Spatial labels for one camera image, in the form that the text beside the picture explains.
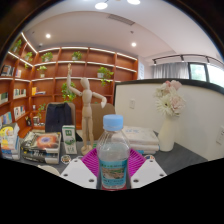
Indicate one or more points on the wooden artist mannequin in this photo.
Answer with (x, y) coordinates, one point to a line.
(87, 113)

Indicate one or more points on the window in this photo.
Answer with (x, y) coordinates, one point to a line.
(208, 73)

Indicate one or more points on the tan chair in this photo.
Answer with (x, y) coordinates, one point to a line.
(105, 116)

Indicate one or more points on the dark office chair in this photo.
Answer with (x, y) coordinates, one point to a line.
(58, 116)

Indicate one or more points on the grey curtain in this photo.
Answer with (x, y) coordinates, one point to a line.
(170, 70)

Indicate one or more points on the stack of dark books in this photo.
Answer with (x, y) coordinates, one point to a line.
(41, 146)

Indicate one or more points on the stack of colourful books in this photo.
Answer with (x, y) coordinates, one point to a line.
(9, 141)

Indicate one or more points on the round recessed ceiling light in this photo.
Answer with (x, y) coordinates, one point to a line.
(133, 44)
(48, 35)

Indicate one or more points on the orange wooden shelf unit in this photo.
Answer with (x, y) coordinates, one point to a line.
(90, 71)

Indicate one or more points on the clear blue-capped water bottle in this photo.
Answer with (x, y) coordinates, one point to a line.
(113, 156)

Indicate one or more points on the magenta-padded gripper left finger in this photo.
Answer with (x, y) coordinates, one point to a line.
(77, 173)

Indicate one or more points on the white vase with flowers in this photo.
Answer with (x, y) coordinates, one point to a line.
(166, 133)

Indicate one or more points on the white wall socket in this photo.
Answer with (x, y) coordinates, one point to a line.
(132, 103)
(220, 135)

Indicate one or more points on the ceiling air vent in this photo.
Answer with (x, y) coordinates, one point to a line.
(120, 19)

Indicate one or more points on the ceiling lamp with round bulbs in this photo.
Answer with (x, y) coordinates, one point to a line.
(101, 5)

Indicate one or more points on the small green-white carton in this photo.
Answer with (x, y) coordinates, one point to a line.
(69, 138)

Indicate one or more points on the white partition with dark top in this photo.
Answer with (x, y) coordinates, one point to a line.
(200, 123)

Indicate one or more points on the black ceiling track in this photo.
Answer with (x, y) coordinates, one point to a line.
(181, 57)

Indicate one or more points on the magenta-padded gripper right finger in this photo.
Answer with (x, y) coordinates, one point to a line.
(148, 171)

